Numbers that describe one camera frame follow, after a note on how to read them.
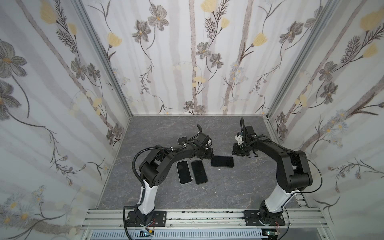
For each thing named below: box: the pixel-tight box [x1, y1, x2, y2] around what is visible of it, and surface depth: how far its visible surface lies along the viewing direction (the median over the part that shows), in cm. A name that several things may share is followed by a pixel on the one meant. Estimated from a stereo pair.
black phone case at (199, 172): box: [191, 160, 208, 185], surface depth 92 cm
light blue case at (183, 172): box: [176, 160, 193, 185], surface depth 90 cm
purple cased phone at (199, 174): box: [191, 160, 208, 185], surface depth 92 cm
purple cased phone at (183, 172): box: [176, 160, 193, 185], surface depth 90 cm
